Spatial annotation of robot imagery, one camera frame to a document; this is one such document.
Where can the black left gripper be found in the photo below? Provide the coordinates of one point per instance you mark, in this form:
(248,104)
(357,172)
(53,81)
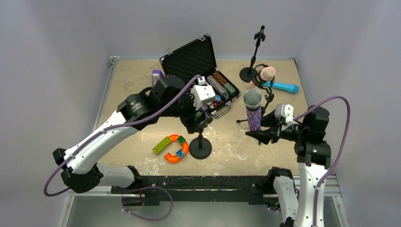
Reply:
(198,122)

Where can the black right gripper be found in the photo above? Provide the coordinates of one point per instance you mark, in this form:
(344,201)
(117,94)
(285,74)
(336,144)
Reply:
(278,127)

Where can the black round-base stand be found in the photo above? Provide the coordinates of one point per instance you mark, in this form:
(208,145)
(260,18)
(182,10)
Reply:
(200,147)
(246,73)

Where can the purple glitter microphone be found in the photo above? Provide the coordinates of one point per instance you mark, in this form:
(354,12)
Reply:
(252,100)

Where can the black tripod shock-mount stand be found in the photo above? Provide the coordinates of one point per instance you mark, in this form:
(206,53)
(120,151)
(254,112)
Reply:
(267,94)

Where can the beige pink microphone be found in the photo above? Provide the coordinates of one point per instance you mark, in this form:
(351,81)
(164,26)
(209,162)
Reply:
(265,75)

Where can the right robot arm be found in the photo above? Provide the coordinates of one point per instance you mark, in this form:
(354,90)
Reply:
(303,206)

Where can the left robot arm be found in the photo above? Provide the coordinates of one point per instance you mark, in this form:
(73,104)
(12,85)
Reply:
(170,97)

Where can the green square brick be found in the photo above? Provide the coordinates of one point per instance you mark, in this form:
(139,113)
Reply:
(181,140)

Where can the orange curved toy track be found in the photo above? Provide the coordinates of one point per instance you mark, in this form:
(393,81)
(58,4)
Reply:
(174,158)

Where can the lime green long brick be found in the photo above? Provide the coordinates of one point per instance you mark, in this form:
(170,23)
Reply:
(162,145)

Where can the blue square brick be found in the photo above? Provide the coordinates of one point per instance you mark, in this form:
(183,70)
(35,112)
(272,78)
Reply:
(180,153)

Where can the blue microphone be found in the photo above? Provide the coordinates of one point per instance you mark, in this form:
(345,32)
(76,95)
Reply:
(290,88)

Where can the purple metronome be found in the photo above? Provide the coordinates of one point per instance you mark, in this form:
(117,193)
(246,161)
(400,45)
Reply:
(156,75)

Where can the black poker chip case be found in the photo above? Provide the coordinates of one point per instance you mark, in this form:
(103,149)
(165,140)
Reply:
(198,58)

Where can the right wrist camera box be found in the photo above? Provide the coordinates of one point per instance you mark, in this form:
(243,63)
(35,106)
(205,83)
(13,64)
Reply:
(284,113)

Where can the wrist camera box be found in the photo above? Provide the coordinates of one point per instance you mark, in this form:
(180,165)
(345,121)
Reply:
(284,113)
(202,95)

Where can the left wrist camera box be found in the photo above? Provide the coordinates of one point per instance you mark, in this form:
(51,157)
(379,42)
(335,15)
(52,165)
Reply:
(202,95)

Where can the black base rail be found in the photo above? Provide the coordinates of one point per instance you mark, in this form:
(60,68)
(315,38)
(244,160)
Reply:
(252,189)

